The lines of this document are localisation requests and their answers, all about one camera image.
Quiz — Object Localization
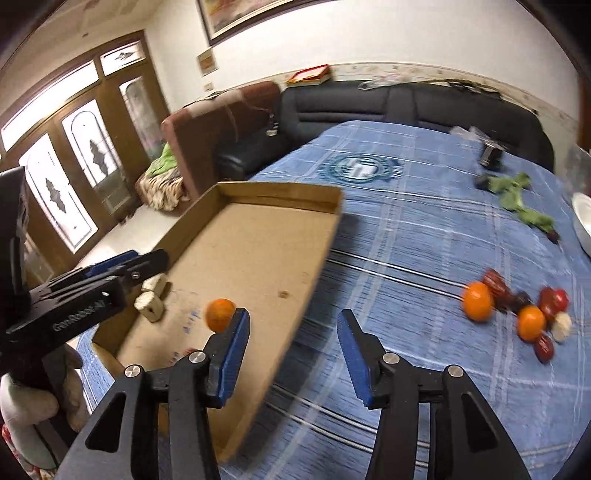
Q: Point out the framed wall picture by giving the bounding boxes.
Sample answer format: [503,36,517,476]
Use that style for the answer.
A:
[196,0,352,47]

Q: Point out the white garlic piece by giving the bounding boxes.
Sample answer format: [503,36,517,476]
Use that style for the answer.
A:
[553,312,573,343]

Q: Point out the green leafy vegetable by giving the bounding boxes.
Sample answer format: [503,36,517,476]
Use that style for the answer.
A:
[487,173,557,234]

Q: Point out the clear plastic container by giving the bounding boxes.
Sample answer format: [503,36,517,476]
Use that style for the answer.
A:
[561,141,591,195]

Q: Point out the small wall plaque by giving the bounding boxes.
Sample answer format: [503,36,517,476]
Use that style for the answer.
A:
[198,47,219,77]

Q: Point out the person's left hand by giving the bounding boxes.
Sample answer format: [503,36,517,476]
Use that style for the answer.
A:
[0,344,90,469]

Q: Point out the black leather sofa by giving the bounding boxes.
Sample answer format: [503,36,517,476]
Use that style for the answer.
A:
[217,80,555,183]

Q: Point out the black metal device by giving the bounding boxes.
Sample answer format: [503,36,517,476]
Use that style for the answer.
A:
[480,141,506,169]

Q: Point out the white bowl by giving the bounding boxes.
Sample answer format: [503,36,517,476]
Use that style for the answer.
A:
[571,192,591,258]

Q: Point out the green cloth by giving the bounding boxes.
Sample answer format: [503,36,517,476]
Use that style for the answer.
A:
[147,141,178,176]

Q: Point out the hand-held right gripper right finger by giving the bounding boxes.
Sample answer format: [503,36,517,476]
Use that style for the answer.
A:
[336,309,532,480]

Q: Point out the beige striped blanket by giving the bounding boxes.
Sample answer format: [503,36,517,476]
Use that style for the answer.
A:
[135,173,191,212]

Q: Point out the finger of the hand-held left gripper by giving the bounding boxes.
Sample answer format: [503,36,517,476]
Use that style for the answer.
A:
[88,250,139,278]
[46,249,169,297]

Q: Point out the wooden glass door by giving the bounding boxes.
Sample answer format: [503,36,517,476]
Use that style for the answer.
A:
[0,30,171,273]

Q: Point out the shallow cardboard box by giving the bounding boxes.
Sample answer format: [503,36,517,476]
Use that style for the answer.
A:
[92,181,345,462]

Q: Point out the flat red box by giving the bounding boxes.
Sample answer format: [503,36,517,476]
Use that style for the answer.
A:
[285,65,331,88]

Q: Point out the white charger with cable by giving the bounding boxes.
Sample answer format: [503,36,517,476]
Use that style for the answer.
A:
[224,95,280,138]

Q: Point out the clear plastic wrapper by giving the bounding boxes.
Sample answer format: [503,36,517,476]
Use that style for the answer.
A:
[450,124,490,144]

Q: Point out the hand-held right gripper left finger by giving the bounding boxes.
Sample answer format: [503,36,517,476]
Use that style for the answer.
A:
[55,308,251,480]

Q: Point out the brown armchair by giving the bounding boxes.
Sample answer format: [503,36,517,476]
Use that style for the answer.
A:
[135,80,281,215]

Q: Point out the orange mandarin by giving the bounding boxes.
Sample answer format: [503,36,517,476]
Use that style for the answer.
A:
[517,305,547,342]
[205,298,237,332]
[463,281,495,322]

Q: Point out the crumpled plastic bag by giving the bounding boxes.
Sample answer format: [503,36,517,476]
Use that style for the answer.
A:
[358,76,407,90]

